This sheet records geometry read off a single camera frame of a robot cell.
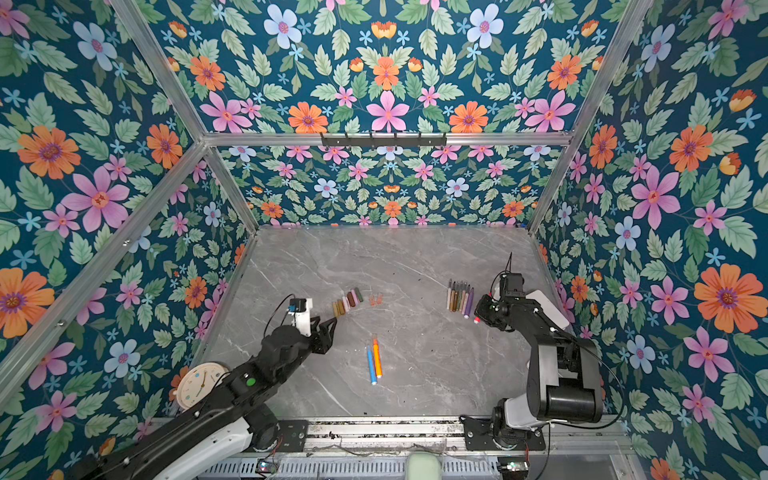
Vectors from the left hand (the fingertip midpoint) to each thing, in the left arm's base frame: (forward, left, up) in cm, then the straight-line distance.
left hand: (334, 315), depth 77 cm
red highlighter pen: (+2, -40, -12) cm, 42 cm away
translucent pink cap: (+13, -8, -17) cm, 23 cm away
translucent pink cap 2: (+14, -11, -17) cm, 24 cm away
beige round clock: (-10, +40, -15) cm, 43 cm away
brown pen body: (+12, -35, -17) cm, 41 cm away
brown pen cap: (+14, -1, -16) cm, 22 cm away
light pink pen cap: (+13, +1, -17) cm, 21 cm away
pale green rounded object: (-33, -21, -12) cm, 41 cm away
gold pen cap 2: (+12, +2, -16) cm, 20 cm away
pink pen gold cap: (+12, -40, -16) cm, 45 cm away
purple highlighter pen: (+11, -41, -17) cm, 45 cm away
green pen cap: (+15, -4, -16) cm, 23 cm away
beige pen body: (+15, -35, -17) cm, 41 cm away
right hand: (+6, -42, -13) cm, 45 cm away
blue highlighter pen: (-8, -8, -16) cm, 20 cm away
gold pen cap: (+11, +4, -16) cm, 20 cm away
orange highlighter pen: (-6, -10, -16) cm, 20 cm away
